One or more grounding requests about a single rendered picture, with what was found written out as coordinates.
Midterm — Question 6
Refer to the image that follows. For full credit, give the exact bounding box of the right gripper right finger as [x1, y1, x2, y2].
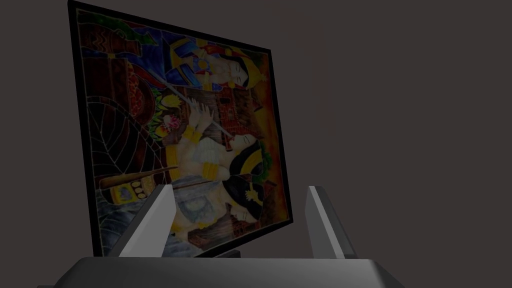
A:
[304, 185, 359, 260]

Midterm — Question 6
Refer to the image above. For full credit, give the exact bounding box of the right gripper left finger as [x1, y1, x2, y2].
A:
[107, 183, 178, 259]

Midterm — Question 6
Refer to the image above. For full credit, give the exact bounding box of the colourful framed wall painting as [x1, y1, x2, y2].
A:
[67, 0, 295, 259]

